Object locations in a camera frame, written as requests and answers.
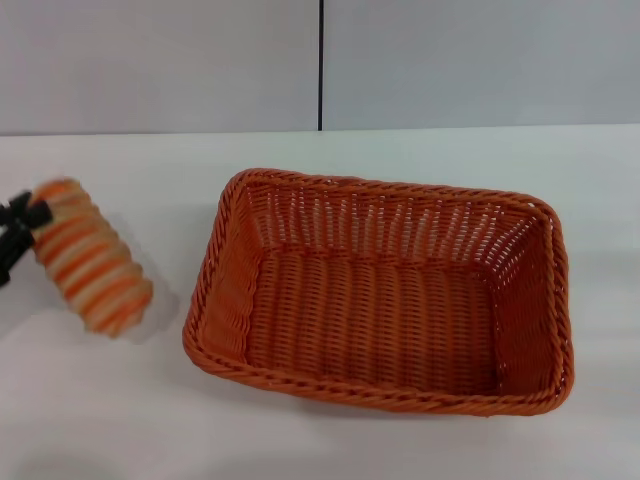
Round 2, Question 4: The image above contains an orange cream striped bread roll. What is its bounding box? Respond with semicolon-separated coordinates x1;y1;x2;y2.
29;177;155;334

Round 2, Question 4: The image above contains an orange woven rectangular basket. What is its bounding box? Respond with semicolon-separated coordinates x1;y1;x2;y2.
182;168;577;417

